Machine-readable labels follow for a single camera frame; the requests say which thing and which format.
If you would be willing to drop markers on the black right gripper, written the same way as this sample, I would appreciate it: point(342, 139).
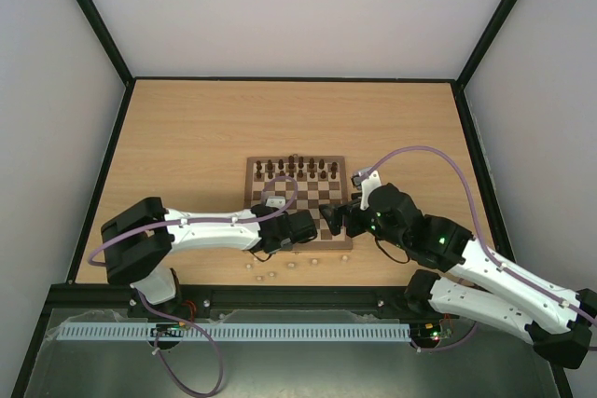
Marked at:
point(348, 213)

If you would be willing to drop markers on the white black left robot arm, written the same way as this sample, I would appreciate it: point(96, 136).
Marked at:
point(137, 240)

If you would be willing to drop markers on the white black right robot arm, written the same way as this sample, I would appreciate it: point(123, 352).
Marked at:
point(458, 276)

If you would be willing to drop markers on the wooden chess board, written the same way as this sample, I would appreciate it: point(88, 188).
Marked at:
point(317, 179)

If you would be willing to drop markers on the dark king piece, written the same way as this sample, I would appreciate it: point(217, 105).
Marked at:
point(291, 163)

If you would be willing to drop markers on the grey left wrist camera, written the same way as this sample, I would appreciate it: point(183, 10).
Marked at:
point(275, 201)

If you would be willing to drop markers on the light blue cable duct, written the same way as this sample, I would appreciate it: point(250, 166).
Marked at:
point(238, 332)

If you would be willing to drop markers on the black frame post right rear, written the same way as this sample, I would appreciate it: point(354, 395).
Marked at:
point(490, 32)

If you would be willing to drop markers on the black frame post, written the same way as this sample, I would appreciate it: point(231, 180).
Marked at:
point(490, 32)
point(97, 24)

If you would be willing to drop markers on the black frame post left rear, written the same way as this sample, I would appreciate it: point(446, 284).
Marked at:
point(97, 24)

